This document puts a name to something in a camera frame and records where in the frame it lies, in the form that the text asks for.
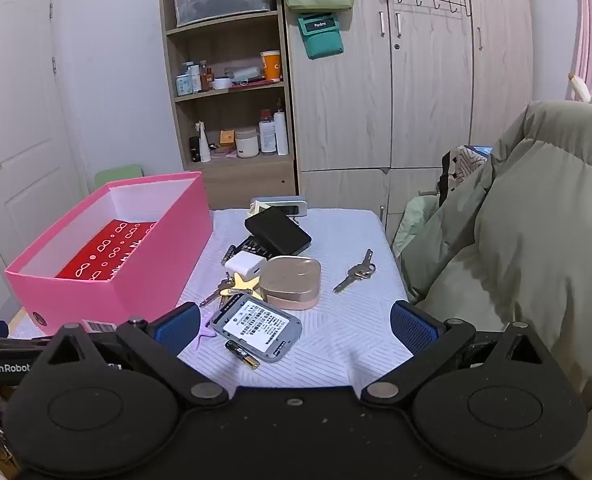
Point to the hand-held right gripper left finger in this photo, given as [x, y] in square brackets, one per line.
[178, 327]

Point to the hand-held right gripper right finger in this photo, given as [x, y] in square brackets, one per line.
[413, 327]

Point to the pink star-shaped plastic piece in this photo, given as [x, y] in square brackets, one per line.
[203, 335]

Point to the pink cardboard box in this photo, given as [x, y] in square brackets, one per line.
[141, 285]

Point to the small black cylindrical battery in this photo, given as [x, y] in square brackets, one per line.
[241, 353]

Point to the silver key pair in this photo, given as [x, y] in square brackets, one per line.
[360, 272]

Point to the key bunch with gold star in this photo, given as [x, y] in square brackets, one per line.
[243, 284]

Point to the white charger plug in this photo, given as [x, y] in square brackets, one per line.
[243, 265]

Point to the black phone battery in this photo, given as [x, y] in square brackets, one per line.
[251, 247]

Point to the rounded square compact case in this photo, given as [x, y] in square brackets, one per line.
[291, 275]

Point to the pale yellow small block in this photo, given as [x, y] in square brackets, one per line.
[259, 206]

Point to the grey digital clock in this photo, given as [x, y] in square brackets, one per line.
[286, 207]

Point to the red patterned sheet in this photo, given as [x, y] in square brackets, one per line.
[111, 255]

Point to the wooden open shelf unit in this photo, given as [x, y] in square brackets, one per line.
[246, 180]

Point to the green folding table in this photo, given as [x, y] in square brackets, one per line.
[116, 175]

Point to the olive puffer jacket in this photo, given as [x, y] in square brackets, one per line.
[540, 220]

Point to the black and white patterned bag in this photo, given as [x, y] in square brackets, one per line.
[463, 167]

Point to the small black bottle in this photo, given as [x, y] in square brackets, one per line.
[194, 150]

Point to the pink flat packet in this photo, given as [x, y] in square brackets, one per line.
[223, 153]

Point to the white spray bottle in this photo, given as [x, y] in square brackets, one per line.
[204, 147]

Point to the white round jar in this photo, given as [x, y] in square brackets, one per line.
[247, 145]

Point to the small orange box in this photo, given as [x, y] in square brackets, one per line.
[227, 138]

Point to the white bottle with red cap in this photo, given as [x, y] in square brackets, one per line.
[267, 135]

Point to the tall white bottle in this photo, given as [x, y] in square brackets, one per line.
[281, 132]

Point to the light wooden wardrobe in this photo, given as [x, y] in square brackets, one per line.
[346, 110]

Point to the blue and white boxes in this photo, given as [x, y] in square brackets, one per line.
[188, 82]

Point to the brown glass bottle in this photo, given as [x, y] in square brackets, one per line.
[206, 80]

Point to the red flat packet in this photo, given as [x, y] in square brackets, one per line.
[251, 85]

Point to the white panel door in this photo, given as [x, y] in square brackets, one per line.
[26, 110]

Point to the clear plastic pouch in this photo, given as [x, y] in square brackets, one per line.
[246, 74]

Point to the orange paper cup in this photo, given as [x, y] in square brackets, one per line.
[272, 67]

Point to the white plush toy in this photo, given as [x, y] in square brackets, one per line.
[578, 90]

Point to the teal pouch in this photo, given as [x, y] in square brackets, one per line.
[321, 42]

